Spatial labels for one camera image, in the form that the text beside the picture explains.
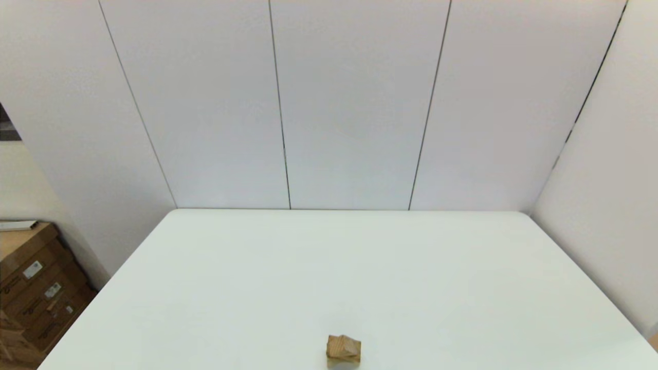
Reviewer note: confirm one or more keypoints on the triangular wooden building block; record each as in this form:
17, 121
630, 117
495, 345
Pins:
343, 344

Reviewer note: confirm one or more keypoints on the rectangular wooden building block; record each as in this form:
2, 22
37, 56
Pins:
343, 358

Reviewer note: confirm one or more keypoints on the labelled brown cardboard box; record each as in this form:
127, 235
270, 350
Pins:
36, 288

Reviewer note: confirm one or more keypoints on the flat white device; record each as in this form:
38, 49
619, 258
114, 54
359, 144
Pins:
18, 225

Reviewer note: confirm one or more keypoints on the plain brown cardboard box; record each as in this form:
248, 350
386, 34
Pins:
13, 341

